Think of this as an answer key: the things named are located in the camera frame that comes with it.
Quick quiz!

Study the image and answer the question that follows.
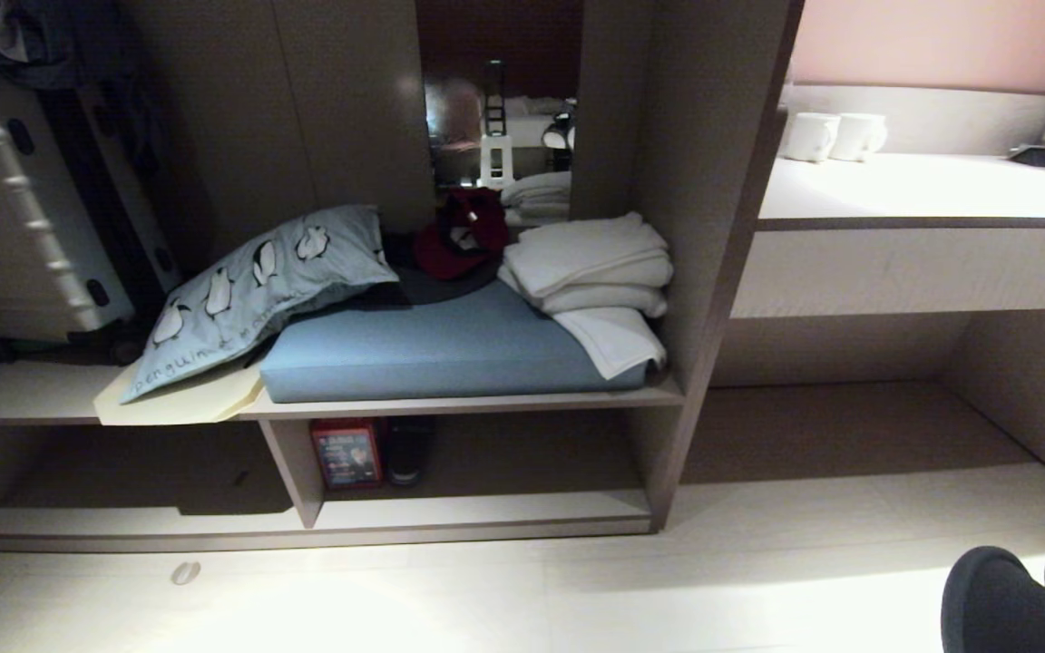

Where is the black shoe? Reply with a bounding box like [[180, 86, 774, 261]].
[[383, 416, 438, 489]]

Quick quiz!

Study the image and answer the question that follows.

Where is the brown wooden shelf unit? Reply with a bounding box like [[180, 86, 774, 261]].
[[0, 0, 806, 555]]

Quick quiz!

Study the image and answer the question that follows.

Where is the blue seat cushion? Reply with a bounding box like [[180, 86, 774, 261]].
[[259, 279, 658, 405]]

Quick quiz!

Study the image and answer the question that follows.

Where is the thin folded white towel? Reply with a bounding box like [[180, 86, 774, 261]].
[[536, 282, 669, 319]]

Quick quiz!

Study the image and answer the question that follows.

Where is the white towel with hanging flap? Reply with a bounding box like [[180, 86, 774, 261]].
[[551, 307, 668, 382]]

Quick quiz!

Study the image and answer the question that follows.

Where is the dark grey cloth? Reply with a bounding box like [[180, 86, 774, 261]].
[[376, 234, 507, 307]]

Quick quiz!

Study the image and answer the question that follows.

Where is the thick folded white towel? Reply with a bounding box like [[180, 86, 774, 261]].
[[497, 212, 675, 298]]

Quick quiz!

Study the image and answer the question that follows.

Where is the dark red cap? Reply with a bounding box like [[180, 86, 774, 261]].
[[413, 187, 512, 281]]

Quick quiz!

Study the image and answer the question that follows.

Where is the red printed box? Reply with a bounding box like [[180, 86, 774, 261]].
[[308, 418, 386, 492]]

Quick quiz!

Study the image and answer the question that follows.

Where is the light blue penguin pillow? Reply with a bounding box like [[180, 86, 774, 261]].
[[119, 204, 401, 405]]

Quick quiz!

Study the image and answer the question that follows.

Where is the white mug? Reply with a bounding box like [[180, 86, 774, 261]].
[[784, 112, 842, 164], [829, 112, 889, 163]]

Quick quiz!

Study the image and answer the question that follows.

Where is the beige paper envelope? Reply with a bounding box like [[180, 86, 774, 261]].
[[93, 357, 266, 427]]

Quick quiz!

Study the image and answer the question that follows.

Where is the white desk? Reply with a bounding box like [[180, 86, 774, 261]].
[[729, 83, 1045, 320]]

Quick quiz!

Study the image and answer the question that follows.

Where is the silver hard-shell suitcase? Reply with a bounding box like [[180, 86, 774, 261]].
[[0, 71, 184, 346]]

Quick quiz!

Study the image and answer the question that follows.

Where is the dark hanging clothing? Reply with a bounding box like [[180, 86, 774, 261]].
[[0, 0, 129, 93]]

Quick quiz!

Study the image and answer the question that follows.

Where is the wall mirror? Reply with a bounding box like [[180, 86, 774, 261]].
[[415, 0, 585, 225]]

